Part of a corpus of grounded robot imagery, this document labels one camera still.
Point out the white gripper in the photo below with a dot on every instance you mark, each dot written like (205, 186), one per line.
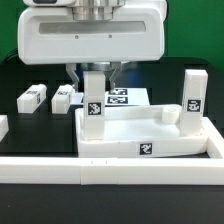
(88, 33)

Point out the white desk top tray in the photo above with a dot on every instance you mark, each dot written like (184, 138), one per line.
(140, 132)

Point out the fiducial marker sheet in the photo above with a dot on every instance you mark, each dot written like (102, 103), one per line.
(127, 97)

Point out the white front fence bar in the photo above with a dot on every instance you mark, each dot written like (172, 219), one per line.
(115, 171)

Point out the white fence bar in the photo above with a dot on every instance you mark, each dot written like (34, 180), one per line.
(115, 171)
(3, 126)
(215, 143)

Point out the white left fence bar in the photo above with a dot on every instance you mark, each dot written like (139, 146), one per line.
(3, 126)

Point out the white right fence bar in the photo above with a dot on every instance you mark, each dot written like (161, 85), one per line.
(215, 143)

